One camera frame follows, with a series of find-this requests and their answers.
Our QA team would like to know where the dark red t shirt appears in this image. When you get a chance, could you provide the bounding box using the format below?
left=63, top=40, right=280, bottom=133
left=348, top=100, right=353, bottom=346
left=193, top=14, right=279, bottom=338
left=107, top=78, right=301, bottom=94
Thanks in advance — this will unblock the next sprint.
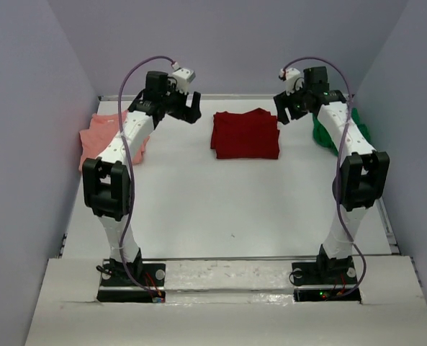
left=210, top=108, right=280, bottom=160

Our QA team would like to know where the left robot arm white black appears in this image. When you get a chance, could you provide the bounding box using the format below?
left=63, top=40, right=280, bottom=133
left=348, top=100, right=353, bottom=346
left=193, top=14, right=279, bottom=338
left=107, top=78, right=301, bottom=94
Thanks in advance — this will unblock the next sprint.
left=82, top=68, right=201, bottom=279

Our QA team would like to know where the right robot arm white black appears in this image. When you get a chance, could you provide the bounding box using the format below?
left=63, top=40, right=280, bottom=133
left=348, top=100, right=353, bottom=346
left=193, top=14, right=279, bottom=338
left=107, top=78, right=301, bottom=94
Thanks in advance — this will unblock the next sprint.
left=274, top=66, right=390, bottom=285

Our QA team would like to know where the crumpled green t shirt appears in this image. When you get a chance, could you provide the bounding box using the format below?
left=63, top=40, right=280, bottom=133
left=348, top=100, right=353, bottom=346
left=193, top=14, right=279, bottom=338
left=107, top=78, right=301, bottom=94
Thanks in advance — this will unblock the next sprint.
left=312, top=107, right=371, bottom=156

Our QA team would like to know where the folded pink t shirt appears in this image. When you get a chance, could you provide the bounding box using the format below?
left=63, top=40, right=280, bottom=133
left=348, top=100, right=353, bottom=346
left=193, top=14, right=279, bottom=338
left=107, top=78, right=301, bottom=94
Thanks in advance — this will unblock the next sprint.
left=78, top=110, right=152, bottom=172

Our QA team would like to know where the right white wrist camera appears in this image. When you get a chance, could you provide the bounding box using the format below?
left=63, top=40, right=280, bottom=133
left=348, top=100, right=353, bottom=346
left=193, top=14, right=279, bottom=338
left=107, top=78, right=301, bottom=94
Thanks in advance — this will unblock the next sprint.
left=279, top=68, right=304, bottom=95

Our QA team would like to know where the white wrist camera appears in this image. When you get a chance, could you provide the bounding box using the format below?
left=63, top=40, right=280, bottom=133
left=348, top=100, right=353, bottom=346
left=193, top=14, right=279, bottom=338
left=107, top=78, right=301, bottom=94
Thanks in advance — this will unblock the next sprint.
left=279, top=68, right=304, bottom=95
left=169, top=62, right=196, bottom=95

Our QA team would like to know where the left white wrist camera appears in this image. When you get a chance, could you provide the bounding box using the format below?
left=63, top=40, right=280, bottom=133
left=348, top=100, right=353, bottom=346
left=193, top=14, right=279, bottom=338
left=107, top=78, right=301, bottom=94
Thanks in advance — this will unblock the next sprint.
left=169, top=62, right=196, bottom=95

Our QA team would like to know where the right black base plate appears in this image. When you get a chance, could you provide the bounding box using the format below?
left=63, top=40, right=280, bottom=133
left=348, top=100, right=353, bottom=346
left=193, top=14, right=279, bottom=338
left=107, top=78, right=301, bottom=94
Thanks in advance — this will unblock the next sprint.
left=289, top=257, right=361, bottom=303

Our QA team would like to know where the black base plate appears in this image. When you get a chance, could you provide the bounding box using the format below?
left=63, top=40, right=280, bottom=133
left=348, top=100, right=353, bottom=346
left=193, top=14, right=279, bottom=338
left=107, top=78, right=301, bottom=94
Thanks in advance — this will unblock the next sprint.
left=96, top=260, right=166, bottom=303
left=289, top=257, right=361, bottom=303

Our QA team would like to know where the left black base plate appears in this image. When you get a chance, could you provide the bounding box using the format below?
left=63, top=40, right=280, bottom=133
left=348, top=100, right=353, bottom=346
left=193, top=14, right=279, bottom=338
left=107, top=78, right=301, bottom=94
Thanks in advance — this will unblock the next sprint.
left=96, top=260, right=166, bottom=303

